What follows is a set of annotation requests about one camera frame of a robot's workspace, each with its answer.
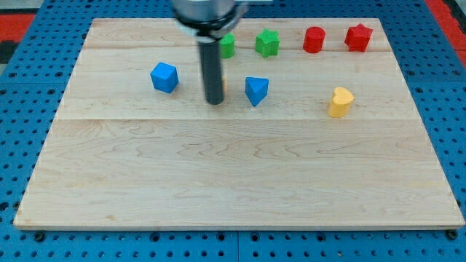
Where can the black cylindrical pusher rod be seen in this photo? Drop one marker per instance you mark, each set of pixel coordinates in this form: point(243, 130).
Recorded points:
point(211, 69)

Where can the blue triangle block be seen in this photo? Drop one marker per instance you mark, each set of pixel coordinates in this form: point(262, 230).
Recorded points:
point(256, 89)

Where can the green star block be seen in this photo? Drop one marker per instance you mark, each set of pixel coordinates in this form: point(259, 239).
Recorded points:
point(267, 43)

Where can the red star block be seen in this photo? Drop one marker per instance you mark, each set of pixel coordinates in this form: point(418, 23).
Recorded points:
point(358, 37)

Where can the green cylinder block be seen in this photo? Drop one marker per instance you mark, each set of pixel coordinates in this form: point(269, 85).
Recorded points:
point(227, 46)

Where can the blue cube block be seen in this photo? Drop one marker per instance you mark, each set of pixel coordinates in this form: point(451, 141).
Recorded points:
point(164, 77)

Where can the red cylinder block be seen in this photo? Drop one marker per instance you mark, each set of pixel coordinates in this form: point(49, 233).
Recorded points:
point(313, 39)

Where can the wooden board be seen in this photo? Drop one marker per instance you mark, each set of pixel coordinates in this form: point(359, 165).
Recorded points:
point(123, 156)

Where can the yellow heart block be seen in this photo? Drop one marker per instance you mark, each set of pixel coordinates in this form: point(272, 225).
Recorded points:
point(340, 103)

